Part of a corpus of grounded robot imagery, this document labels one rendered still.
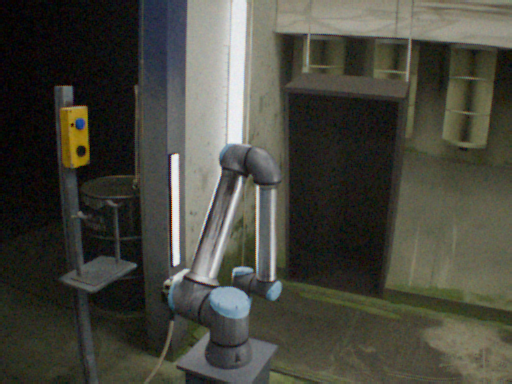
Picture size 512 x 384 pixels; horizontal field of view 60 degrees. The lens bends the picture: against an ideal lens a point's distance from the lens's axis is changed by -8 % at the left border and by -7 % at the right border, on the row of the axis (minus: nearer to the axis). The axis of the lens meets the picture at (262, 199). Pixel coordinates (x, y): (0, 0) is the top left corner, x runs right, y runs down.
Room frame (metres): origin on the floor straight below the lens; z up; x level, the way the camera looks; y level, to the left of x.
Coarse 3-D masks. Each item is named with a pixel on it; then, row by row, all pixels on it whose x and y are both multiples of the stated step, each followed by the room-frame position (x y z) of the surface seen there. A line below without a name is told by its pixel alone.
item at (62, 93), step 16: (64, 96) 1.96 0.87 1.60; (64, 176) 1.96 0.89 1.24; (64, 192) 1.97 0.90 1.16; (64, 208) 1.97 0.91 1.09; (64, 224) 1.97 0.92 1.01; (80, 240) 2.00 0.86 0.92; (80, 256) 1.99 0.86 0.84; (80, 304) 1.96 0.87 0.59; (80, 320) 1.96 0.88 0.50; (80, 336) 1.97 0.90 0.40; (80, 352) 1.97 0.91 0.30
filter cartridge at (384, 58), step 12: (384, 48) 3.43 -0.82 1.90; (396, 48) 3.39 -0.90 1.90; (408, 48) 3.39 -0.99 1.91; (384, 60) 3.43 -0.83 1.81; (396, 60) 3.41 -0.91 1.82; (384, 72) 3.43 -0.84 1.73; (396, 72) 3.39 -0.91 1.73; (408, 108) 3.41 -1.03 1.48; (408, 120) 3.41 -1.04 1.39; (408, 132) 3.42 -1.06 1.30
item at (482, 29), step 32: (288, 0) 3.65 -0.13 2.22; (320, 0) 3.55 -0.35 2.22; (352, 0) 3.47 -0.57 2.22; (384, 0) 3.38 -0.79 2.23; (416, 0) 3.30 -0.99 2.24; (448, 0) 3.22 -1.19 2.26; (480, 0) 3.14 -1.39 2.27; (288, 32) 3.67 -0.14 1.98; (320, 32) 3.54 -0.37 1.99; (352, 32) 3.45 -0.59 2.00; (384, 32) 3.37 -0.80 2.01; (416, 32) 3.29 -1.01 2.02; (448, 32) 3.21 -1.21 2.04; (480, 32) 3.13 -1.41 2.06
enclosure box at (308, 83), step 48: (288, 96) 2.49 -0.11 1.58; (336, 96) 2.32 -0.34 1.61; (384, 96) 2.23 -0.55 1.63; (288, 144) 2.46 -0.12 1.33; (336, 144) 2.74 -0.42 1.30; (384, 144) 2.63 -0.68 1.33; (288, 192) 2.51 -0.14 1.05; (336, 192) 2.79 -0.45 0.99; (384, 192) 2.68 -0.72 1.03; (288, 240) 2.57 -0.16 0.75; (336, 240) 2.85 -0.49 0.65; (384, 240) 2.73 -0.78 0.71; (336, 288) 2.52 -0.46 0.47
